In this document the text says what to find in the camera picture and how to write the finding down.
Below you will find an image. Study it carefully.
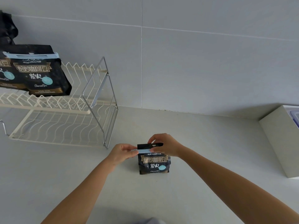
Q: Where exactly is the small black coffee bean bag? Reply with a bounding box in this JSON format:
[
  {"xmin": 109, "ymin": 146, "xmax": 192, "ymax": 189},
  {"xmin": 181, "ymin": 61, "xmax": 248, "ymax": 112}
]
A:
[{"xmin": 137, "ymin": 142, "xmax": 171, "ymax": 175}]

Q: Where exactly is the person's right hand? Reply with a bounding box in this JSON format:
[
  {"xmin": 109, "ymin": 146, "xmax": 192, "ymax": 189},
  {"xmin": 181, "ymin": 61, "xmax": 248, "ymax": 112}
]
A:
[{"xmin": 147, "ymin": 133, "xmax": 185, "ymax": 159}]

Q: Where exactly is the chrome wire rack frame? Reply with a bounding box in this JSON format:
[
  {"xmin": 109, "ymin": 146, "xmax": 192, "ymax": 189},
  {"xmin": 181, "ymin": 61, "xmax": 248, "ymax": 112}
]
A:
[{"xmin": 82, "ymin": 56, "xmax": 119, "ymax": 149}]

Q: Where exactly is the person's left hand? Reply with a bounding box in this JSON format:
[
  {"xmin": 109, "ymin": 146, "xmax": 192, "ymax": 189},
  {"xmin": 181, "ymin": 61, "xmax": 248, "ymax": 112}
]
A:
[{"xmin": 106, "ymin": 144, "xmax": 140, "ymax": 169}]

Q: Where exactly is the white rectangular box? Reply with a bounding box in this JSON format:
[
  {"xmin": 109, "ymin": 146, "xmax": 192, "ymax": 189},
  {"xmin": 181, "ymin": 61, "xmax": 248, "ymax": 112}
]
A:
[{"xmin": 259, "ymin": 105, "xmax": 299, "ymax": 179}]

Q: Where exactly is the white wire dish rack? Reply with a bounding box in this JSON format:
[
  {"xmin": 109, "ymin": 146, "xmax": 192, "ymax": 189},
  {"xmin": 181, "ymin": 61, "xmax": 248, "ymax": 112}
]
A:
[{"xmin": 0, "ymin": 61, "xmax": 117, "ymax": 147}]

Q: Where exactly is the clear container with blue lid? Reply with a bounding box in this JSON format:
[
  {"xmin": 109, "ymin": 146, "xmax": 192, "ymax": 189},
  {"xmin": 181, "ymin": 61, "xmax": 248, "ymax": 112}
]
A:
[{"xmin": 289, "ymin": 109, "xmax": 299, "ymax": 129}]

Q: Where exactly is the crumpled black plastic bag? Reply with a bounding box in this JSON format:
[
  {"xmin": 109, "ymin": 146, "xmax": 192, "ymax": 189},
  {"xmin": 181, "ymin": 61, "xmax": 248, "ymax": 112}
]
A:
[{"xmin": 0, "ymin": 10, "xmax": 19, "ymax": 46}]

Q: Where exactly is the person's left forearm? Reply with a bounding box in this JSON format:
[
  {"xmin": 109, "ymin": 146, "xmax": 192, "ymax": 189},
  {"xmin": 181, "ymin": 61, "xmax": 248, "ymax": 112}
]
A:
[{"xmin": 40, "ymin": 158, "xmax": 120, "ymax": 224}]

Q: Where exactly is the large black coffee bean bag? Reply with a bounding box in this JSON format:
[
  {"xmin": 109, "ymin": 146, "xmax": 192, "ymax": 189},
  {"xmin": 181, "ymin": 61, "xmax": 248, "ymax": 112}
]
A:
[
  {"xmin": 10, "ymin": 45, "xmax": 72, "ymax": 97},
  {"xmin": 0, "ymin": 51, "xmax": 29, "ymax": 91}
]

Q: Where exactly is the long light blue sealing clip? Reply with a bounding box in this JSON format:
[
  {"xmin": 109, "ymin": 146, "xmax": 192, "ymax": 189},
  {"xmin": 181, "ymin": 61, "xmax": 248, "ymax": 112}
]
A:
[{"xmin": 3, "ymin": 52, "xmax": 59, "ymax": 59}]

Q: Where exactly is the person's right forearm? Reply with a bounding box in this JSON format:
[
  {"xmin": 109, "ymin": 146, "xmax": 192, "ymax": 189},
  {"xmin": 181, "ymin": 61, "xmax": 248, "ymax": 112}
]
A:
[{"xmin": 178, "ymin": 145, "xmax": 299, "ymax": 224}]

